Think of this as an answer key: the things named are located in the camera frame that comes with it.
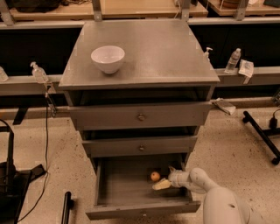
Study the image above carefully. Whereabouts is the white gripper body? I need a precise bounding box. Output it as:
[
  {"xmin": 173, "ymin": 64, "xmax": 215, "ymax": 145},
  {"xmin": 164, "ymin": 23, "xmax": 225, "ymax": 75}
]
[{"xmin": 168, "ymin": 170, "xmax": 190, "ymax": 188}]

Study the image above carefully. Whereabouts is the orange fruit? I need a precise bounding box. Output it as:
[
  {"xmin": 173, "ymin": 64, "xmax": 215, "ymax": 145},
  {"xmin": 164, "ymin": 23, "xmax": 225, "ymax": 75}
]
[{"xmin": 150, "ymin": 171, "xmax": 160, "ymax": 182}]

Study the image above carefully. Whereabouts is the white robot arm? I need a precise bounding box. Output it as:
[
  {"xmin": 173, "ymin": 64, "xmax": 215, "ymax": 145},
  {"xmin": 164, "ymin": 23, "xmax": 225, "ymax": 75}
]
[{"xmin": 152, "ymin": 166, "xmax": 266, "ymax": 224}]

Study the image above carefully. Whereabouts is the grey bottom drawer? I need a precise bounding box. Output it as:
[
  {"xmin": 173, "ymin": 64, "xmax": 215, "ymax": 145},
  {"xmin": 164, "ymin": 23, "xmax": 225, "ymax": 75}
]
[{"xmin": 87, "ymin": 154, "xmax": 200, "ymax": 221}]

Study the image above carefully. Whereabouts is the grey drawer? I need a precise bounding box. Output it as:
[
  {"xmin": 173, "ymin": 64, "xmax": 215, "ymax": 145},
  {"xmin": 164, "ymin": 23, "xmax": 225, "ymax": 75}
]
[
  {"xmin": 82, "ymin": 136, "xmax": 197, "ymax": 158},
  {"xmin": 69, "ymin": 101, "xmax": 212, "ymax": 130},
  {"xmin": 87, "ymin": 154, "xmax": 200, "ymax": 221}
]

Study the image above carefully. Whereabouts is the grey middle drawer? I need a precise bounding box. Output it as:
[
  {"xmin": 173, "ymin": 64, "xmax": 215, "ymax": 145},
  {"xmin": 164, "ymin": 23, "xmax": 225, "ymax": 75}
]
[{"xmin": 82, "ymin": 136, "xmax": 197, "ymax": 158}]

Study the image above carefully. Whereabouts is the grey drawer cabinet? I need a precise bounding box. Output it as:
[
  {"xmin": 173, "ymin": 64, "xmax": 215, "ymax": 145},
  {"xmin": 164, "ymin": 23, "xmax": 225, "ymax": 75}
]
[{"xmin": 59, "ymin": 18, "xmax": 221, "ymax": 167}]

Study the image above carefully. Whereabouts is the grey top drawer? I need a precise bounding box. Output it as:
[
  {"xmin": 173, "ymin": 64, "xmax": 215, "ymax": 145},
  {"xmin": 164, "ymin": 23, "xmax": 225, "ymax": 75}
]
[{"xmin": 69, "ymin": 101, "xmax": 212, "ymax": 130}]

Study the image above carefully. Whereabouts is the folded grey cloth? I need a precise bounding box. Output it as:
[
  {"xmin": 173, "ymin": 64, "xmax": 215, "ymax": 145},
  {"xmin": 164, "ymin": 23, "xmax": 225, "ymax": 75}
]
[{"xmin": 213, "ymin": 98, "xmax": 236, "ymax": 115}]

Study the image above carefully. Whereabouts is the black stand leg with caster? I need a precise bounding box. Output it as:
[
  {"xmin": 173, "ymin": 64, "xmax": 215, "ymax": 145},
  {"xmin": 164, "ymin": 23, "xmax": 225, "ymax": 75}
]
[{"xmin": 242, "ymin": 111, "xmax": 280, "ymax": 165}]

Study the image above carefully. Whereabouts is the black power adapter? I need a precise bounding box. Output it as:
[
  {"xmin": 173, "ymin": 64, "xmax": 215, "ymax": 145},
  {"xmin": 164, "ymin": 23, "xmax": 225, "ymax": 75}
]
[{"xmin": 269, "ymin": 109, "xmax": 278, "ymax": 130}]

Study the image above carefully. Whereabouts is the clear pump bottle right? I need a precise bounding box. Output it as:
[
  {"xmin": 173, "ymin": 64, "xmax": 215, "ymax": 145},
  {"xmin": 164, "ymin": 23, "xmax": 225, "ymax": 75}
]
[{"xmin": 204, "ymin": 47, "xmax": 213, "ymax": 61}]

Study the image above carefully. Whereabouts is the clear pump bottle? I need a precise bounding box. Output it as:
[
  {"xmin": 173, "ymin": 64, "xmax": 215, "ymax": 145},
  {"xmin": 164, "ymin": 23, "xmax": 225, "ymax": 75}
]
[
  {"xmin": 31, "ymin": 61, "xmax": 48, "ymax": 84},
  {"xmin": 204, "ymin": 47, "xmax": 213, "ymax": 61}
]

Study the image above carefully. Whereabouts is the white wipes packet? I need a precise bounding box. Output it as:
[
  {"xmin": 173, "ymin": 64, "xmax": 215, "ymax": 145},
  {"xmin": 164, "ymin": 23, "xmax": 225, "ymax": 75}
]
[{"xmin": 238, "ymin": 59, "xmax": 254, "ymax": 78}]

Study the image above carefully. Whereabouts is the white ceramic bowl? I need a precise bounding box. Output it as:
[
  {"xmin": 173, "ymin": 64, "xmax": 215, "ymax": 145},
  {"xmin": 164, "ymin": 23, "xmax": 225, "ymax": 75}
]
[{"xmin": 91, "ymin": 45, "xmax": 125, "ymax": 74}]

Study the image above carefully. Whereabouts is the clear water bottle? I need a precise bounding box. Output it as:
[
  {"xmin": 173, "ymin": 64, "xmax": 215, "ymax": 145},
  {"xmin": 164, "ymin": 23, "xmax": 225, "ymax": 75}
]
[{"xmin": 225, "ymin": 48, "xmax": 241, "ymax": 74}]

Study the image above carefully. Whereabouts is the black equipment base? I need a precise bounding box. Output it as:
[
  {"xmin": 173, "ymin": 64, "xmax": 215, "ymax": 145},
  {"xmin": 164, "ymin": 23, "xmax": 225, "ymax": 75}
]
[{"xmin": 0, "ymin": 120, "xmax": 46, "ymax": 224}]

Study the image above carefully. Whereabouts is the clear pump bottle left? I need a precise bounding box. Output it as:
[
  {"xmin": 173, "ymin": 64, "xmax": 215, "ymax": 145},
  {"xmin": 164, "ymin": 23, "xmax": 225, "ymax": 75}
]
[{"xmin": 31, "ymin": 61, "xmax": 48, "ymax": 84}]

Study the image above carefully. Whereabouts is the clear bottle far left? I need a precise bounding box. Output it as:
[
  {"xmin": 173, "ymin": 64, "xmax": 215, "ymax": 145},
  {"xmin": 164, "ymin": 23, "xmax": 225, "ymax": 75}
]
[{"xmin": 0, "ymin": 66, "xmax": 9, "ymax": 82}]

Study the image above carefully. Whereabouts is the black tube handle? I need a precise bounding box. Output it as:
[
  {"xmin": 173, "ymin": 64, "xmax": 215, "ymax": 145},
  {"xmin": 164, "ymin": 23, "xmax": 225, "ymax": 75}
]
[{"xmin": 61, "ymin": 192, "xmax": 74, "ymax": 224}]

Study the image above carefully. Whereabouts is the black cable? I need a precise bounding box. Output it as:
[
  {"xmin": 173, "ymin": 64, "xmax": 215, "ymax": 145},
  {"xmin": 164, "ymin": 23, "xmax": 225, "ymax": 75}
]
[{"xmin": 17, "ymin": 92, "xmax": 51, "ymax": 223}]

